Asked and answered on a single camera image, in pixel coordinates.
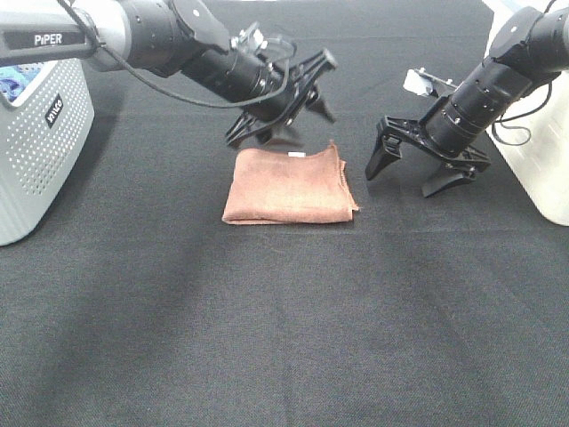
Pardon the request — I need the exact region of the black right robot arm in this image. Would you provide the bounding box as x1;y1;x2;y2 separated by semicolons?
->
365;6;568;197

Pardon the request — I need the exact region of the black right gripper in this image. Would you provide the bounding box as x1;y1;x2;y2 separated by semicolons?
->
365;116;491;197

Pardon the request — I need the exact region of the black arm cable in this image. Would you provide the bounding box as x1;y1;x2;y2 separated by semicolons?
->
55;0;297;110
488;0;561;147

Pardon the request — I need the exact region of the black table cover cloth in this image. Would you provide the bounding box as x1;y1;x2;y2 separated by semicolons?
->
1;1;568;426

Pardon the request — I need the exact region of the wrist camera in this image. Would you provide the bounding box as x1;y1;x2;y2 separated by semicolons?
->
229;21;297;62
403;68;458;98

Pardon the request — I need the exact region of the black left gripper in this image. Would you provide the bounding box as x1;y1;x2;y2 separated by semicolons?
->
226;48;338;148

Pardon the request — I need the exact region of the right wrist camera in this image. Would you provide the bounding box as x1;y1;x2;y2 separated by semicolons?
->
403;68;458;98

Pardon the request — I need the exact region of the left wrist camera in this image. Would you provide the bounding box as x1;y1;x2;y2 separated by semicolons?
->
229;21;297;62

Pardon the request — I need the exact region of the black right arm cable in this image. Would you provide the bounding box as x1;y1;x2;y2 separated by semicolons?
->
488;0;561;147

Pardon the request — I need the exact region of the grey perforated laundry basket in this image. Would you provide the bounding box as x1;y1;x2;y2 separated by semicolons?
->
1;60;94;246

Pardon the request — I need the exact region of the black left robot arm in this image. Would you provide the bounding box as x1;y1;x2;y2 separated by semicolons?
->
1;1;337;147

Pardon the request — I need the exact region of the blue cloth in basket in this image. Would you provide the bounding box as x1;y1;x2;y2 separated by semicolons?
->
0;63;44;102

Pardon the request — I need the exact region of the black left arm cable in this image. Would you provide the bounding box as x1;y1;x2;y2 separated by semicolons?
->
55;0;297;110

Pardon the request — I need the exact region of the brown microfibre towel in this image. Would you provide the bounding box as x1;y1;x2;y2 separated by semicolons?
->
222;141;359;225

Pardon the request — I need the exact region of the white plastic basket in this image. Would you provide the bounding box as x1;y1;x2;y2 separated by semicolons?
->
482;0;569;226

